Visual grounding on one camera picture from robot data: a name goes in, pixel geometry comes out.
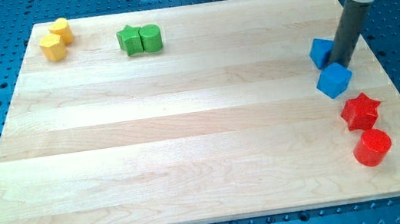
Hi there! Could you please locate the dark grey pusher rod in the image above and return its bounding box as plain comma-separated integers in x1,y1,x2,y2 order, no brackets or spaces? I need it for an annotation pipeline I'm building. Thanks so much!
327,0,375,68

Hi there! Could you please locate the blue block behind rod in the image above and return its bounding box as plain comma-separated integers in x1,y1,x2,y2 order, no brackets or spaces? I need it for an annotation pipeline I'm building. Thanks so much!
309,38,334,70

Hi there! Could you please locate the green star block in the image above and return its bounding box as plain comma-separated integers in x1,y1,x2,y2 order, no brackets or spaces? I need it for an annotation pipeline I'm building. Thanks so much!
116,25,144,56

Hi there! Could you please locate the yellow rounded block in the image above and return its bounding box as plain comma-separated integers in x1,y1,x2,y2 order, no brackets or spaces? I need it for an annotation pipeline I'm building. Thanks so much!
48,17,74,44

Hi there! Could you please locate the light wooden board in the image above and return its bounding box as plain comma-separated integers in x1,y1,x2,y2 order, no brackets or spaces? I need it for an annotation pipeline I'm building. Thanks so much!
0,0,400,224

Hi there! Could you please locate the red star block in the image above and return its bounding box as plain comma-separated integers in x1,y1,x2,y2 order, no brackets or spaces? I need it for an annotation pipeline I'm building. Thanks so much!
341,93,381,131

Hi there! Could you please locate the green cylinder block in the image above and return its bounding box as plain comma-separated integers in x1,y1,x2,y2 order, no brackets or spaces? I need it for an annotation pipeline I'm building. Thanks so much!
139,24,164,53

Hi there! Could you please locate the yellow hexagon block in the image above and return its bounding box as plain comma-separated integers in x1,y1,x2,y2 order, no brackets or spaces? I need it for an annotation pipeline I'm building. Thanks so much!
40,33,68,61

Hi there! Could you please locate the red cylinder block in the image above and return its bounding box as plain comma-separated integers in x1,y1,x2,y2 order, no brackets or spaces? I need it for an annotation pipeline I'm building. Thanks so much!
353,129,392,167

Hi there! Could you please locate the blue cube block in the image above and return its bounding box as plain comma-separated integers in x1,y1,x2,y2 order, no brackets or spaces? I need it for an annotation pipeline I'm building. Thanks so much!
316,63,353,99

